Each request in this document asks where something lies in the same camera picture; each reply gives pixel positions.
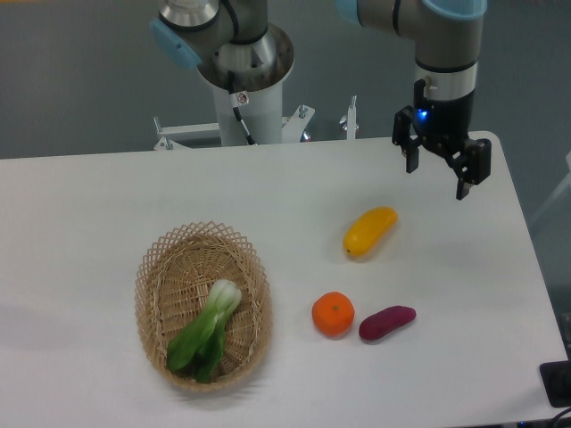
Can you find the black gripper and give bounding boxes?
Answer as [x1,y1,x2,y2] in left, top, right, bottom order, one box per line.
[392,78,492,201]

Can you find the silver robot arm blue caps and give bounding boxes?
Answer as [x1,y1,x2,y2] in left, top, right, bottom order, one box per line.
[150,1,492,199]

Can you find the woven wicker basket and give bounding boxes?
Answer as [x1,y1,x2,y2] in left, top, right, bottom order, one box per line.
[135,222,273,392]

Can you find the green bok choy vegetable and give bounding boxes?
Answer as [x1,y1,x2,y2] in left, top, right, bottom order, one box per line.
[166,279,242,383]

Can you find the yellow mango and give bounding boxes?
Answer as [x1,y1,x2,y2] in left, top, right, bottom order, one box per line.
[343,206,399,257]

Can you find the purple sweet potato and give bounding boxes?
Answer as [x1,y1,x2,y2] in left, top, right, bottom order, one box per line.
[359,306,417,342]

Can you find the orange tangerine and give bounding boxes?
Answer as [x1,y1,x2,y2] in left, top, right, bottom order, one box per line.
[311,292,355,339]

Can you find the black box at table edge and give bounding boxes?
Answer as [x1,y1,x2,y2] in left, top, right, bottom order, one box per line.
[539,360,570,408]

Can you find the white metal base frame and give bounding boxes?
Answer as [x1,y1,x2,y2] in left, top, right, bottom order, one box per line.
[153,95,360,151]

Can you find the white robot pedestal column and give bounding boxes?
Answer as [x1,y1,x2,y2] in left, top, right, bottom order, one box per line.
[211,83,283,146]

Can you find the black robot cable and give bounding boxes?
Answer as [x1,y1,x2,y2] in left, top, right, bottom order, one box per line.
[226,70,258,146]

